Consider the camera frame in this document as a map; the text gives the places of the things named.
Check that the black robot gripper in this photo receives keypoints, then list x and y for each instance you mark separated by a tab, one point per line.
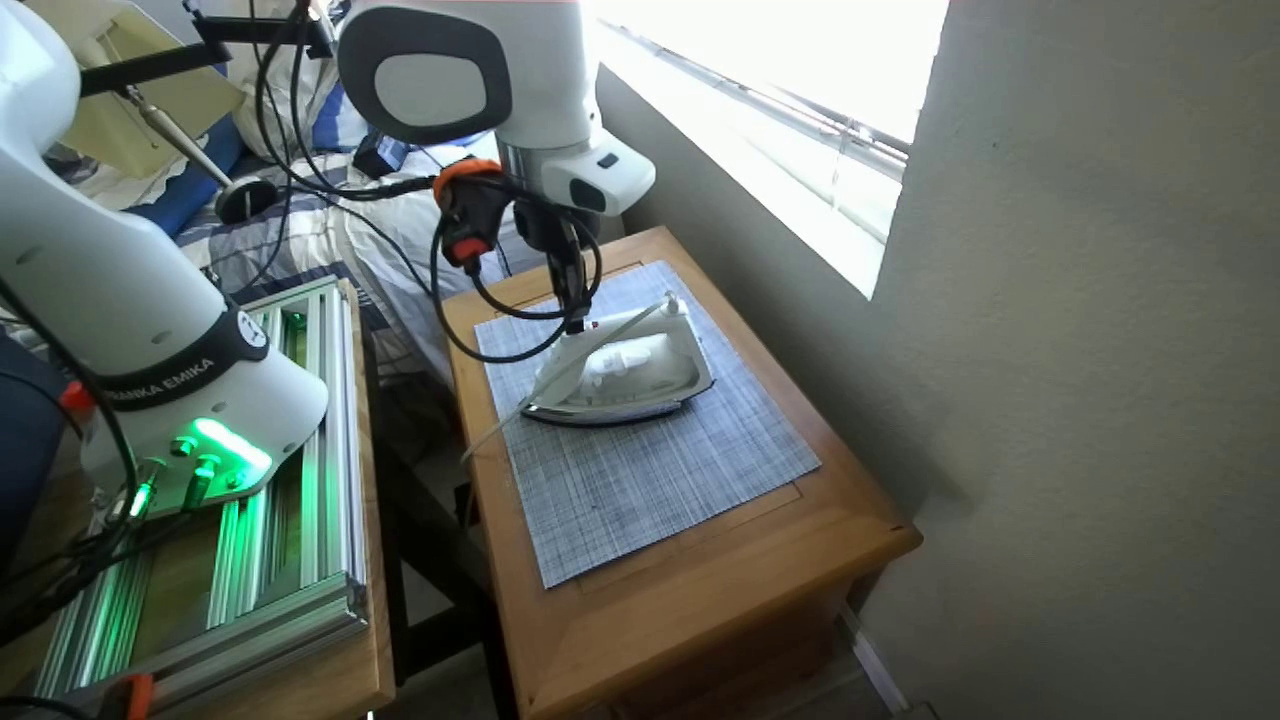
562	239

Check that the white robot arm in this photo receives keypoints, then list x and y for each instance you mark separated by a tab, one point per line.
185	380

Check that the aluminium rail robot base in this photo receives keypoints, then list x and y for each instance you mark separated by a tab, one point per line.
250	524

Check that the white pressing iron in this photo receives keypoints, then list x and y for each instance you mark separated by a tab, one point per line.
622	371

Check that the grey checked mat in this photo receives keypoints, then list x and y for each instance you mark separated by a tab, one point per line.
603	492

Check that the wooden side table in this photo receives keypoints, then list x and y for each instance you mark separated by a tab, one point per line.
664	560

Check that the orange wrist camera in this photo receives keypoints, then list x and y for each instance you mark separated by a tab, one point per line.
469	196

